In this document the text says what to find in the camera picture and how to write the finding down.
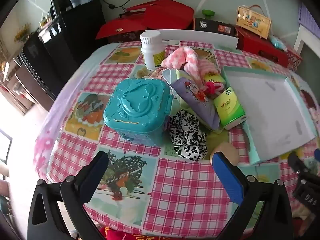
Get purple cartoon pouch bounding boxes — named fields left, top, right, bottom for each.
left=169, top=77, right=223, bottom=130

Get white shelf frame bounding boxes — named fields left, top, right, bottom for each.
left=294, top=26, right=320, bottom=55

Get small yellow green packet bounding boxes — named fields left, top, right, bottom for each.
left=205, top=71, right=227, bottom=85

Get red fuzzy hair tie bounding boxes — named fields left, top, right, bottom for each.
left=200, top=81, right=225, bottom=96

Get light blue face mask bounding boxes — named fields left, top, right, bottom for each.
left=161, top=69, right=181, bottom=85

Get pink white knit cloth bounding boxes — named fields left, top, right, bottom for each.
left=161, top=46, right=201, bottom=85

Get red patterned box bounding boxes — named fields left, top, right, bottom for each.
left=285, top=46, right=303, bottom=72

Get purple perforated board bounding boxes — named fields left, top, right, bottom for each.
left=299, top=3, right=320, bottom=30

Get black cabinet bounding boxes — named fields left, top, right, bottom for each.
left=15, top=5, right=108, bottom=110

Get black white spotted scrunchie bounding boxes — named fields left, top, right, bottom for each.
left=168, top=110, right=208, bottom=161

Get red embroidered cushion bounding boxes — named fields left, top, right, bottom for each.
left=99, top=226, right=175, bottom=240

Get yellow gift bag with handle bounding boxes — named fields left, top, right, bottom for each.
left=236, top=4, right=272, bottom=39

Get black box round logo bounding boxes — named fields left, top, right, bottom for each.
left=194, top=17, right=237, bottom=37

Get tan round disc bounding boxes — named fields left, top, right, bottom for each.
left=209, top=142, right=239, bottom=167

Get teal plastic toy case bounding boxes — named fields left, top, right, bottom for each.
left=103, top=78, right=173, bottom=145

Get teal shallow box tray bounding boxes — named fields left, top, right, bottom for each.
left=222, top=66, right=317, bottom=165

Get flat red box gold emblem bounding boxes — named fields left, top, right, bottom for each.
left=96, top=15, right=148, bottom=40

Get green tissue pack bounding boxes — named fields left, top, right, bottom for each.
left=213, top=87, right=247, bottom=130

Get white plastic bottle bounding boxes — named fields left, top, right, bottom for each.
left=139, top=30, right=166, bottom=71

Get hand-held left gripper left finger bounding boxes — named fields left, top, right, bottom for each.
left=27, top=151, right=110, bottom=240

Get blue wet wipes pack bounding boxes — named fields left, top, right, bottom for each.
left=269, top=35, right=287, bottom=50

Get white tray behind table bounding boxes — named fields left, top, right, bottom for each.
left=144, top=29, right=239, bottom=49

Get yellow artificial flowers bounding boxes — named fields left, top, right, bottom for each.
left=14, top=24, right=33, bottom=43

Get red box with slot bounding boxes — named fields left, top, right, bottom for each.
left=235, top=26, right=289, bottom=68

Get red gift box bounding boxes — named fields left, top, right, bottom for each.
left=125, top=0, right=194, bottom=30

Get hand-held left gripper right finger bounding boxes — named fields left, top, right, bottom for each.
left=212, top=151, right=293, bottom=240

